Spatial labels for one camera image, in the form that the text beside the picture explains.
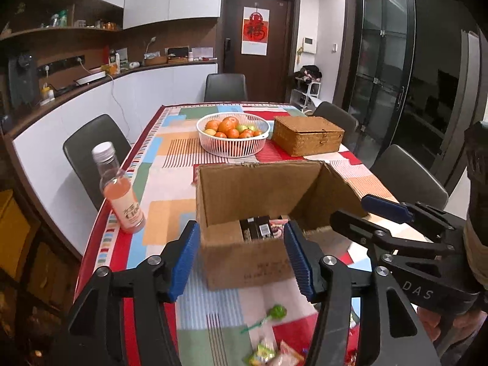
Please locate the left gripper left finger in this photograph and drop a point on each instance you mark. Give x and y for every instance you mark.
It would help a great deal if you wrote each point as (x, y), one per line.
(94, 331)

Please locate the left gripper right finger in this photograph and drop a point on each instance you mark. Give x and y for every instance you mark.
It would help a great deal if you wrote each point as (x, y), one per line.
(390, 332)

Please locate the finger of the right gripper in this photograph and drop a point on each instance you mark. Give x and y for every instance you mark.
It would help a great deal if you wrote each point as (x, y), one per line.
(428, 220)
(368, 234)

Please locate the green lollipop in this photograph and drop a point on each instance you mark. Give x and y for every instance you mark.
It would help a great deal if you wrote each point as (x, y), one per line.
(276, 313)

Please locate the pink bear snack packet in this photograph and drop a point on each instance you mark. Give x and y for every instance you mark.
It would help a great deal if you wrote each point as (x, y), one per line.
(278, 227)

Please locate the black biscuit packet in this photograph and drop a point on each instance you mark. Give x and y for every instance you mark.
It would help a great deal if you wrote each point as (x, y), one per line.
(255, 228)

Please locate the pink red snack packet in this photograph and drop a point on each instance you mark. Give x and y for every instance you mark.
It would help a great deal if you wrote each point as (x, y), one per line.
(286, 356)

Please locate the green yellow durian candy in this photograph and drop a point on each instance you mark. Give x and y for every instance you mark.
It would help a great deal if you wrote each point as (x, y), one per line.
(263, 353)

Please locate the dark chair right near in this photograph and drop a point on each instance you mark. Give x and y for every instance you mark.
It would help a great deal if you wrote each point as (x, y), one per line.
(407, 180)

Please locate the dark chair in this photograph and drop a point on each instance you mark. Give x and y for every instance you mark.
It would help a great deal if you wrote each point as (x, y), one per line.
(407, 180)
(97, 142)
(339, 117)

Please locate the brown cardboard box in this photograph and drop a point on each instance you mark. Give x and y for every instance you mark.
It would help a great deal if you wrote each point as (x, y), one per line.
(232, 197)

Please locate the dark chair right far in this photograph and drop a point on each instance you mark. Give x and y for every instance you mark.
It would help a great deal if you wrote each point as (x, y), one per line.
(339, 117)

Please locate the woven wicker basket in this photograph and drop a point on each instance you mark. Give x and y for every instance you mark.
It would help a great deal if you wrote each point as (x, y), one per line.
(303, 136)

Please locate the pink drink bottle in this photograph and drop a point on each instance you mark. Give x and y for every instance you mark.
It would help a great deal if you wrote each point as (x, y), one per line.
(117, 189)

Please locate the white fruit basket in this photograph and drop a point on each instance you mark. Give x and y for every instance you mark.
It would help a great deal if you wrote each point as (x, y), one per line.
(235, 148)

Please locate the oranges in basket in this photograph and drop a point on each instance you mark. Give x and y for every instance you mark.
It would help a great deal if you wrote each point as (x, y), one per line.
(232, 128)

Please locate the dark chair left side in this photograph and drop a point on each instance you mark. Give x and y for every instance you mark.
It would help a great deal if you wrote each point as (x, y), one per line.
(97, 142)

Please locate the dark chair far end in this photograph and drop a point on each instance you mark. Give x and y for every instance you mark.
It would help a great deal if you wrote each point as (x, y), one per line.
(225, 88)

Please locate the dark wooden door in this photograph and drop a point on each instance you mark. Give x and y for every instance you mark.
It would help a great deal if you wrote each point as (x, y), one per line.
(267, 77)

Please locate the red fu door poster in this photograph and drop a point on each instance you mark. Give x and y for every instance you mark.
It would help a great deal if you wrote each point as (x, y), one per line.
(255, 31)

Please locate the black coffee machine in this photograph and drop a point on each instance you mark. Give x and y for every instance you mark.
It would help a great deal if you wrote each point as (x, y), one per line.
(22, 80)

